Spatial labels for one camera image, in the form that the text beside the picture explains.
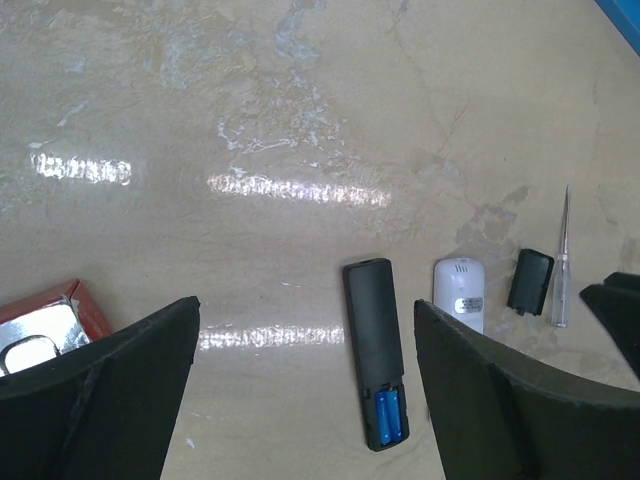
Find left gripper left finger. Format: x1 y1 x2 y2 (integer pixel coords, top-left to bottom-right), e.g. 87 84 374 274
1 296 200 479

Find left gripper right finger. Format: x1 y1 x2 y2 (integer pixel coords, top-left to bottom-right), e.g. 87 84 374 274
414 300 639 479

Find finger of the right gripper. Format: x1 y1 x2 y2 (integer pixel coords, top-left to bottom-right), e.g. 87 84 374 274
579 272 640 378

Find clear handle screwdriver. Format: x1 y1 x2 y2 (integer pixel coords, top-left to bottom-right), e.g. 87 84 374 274
550 185 572 328

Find black battery cover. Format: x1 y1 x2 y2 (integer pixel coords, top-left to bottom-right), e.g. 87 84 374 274
507 248 554 316

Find white remote control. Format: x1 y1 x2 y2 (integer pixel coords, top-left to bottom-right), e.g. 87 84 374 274
433 257 486 334

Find black remote control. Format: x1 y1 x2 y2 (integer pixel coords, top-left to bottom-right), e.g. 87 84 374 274
342 258 409 452

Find blue batteries in black remote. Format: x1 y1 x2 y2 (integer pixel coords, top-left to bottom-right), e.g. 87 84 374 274
375 389 404 446

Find red snack packet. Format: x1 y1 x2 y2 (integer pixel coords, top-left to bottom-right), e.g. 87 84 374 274
1 279 113 376

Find blue shelf unit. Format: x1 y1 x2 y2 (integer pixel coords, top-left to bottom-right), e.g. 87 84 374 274
595 0 640 55

